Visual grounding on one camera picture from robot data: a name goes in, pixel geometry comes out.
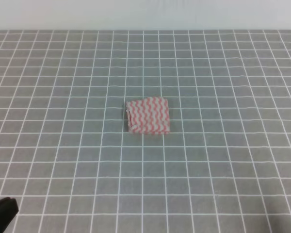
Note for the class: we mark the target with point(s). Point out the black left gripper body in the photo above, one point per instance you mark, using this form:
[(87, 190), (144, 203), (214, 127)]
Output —
[(8, 210)]

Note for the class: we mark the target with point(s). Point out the pink white wavy striped towel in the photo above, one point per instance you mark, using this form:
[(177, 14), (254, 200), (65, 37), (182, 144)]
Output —
[(148, 116)]

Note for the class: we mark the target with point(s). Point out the grey checked tablecloth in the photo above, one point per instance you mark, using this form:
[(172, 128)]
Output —
[(67, 157)]

